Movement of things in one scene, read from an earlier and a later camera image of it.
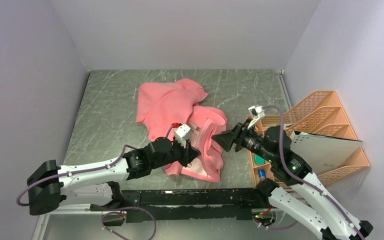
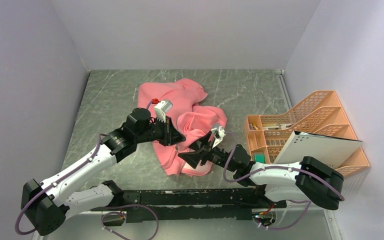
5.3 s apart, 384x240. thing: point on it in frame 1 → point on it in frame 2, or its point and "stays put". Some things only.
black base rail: x=181 y=205 stays put
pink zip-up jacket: x=161 y=106 stays put
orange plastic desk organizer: x=320 y=114 stays put
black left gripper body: x=173 y=156 → x=155 y=132
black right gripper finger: x=234 y=137 → x=193 y=158
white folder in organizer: x=324 y=154 stays put
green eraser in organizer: x=258 y=160 stays put
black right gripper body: x=252 y=140 → x=218 y=156
